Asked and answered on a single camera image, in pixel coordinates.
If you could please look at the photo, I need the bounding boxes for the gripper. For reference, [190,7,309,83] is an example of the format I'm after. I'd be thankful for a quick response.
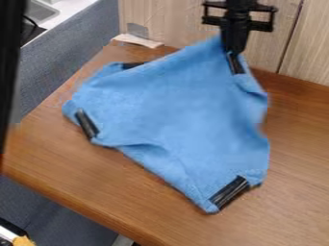
[200,0,279,56]

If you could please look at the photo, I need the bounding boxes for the black pole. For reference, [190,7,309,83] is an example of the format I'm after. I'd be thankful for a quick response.
[0,0,29,156]

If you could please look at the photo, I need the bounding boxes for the blue cloth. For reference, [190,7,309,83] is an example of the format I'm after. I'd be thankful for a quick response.
[60,34,273,215]

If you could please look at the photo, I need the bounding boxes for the yellow tool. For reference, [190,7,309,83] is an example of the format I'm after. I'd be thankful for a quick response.
[0,224,38,246]

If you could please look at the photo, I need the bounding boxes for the beige flat block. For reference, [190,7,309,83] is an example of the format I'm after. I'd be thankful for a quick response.
[110,33,166,50]

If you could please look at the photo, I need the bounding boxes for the grey metal bracket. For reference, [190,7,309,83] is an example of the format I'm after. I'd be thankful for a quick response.
[125,22,151,40]

